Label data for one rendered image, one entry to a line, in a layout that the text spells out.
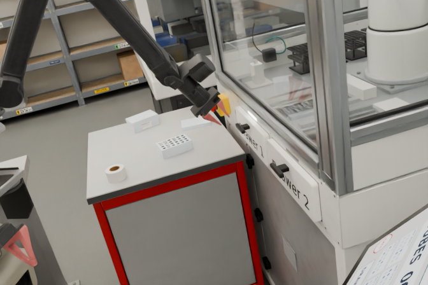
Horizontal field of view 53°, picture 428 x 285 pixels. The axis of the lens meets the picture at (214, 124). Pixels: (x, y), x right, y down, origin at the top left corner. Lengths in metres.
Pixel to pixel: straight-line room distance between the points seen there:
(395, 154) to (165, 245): 1.01
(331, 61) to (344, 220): 0.37
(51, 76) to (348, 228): 4.91
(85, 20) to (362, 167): 4.81
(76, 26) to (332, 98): 4.83
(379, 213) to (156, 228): 0.89
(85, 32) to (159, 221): 4.10
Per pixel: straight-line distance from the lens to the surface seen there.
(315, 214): 1.09
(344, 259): 1.09
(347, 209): 1.01
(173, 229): 1.69
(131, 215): 1.63
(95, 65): 5.61
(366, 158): 0.97
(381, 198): 1.04
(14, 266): 1.33
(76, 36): 5.54
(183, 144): 1.67
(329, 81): 0.86
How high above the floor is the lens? 1.49
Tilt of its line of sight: 23 degrees down
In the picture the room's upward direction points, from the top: 11 degrees counter-clockwise
